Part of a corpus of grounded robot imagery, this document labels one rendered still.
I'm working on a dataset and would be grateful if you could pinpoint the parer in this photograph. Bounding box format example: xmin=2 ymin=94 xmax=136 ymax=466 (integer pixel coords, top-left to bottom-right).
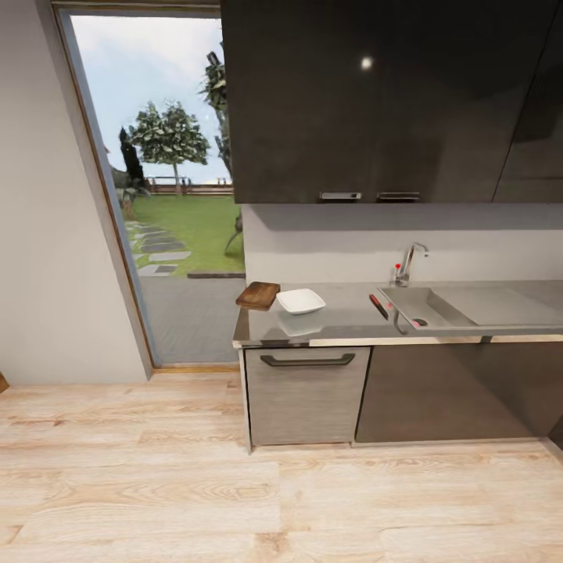
xmin=370 ymin=294 xmax=389 ymax=318

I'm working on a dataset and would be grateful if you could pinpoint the cutting board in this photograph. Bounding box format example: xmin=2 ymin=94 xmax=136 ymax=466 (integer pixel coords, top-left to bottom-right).
xmin=235 ymin=281 xmax=281 ymax=308

